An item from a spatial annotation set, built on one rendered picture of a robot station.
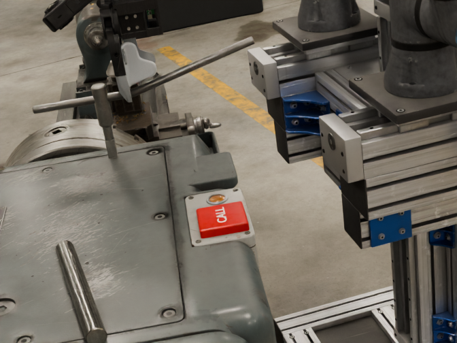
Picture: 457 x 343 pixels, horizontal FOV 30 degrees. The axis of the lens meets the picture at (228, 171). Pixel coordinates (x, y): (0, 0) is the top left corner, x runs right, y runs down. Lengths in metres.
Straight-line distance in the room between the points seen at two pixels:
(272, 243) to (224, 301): 2.53
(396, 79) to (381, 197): 0.23
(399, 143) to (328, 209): 2.04
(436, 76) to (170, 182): 0.62
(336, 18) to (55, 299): 1.23
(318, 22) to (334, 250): 1.49
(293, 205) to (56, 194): 2.55
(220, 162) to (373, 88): 0.53
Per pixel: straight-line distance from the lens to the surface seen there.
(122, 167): 1.26
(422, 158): 1.66
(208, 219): 1.05
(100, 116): 1.27
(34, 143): 1.49
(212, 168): 1.21
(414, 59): 1.61
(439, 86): 1.61
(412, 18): 1.56
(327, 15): 2.04
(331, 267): 3.26
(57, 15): 1.21
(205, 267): 0.98
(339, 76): 2.02
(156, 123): 2.16
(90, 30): 2.58
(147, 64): 1.22
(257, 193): 3.84
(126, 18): 1.20
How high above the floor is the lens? 1.77
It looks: 26 degrees down
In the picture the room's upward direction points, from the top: 9 degrees counter-clockwise
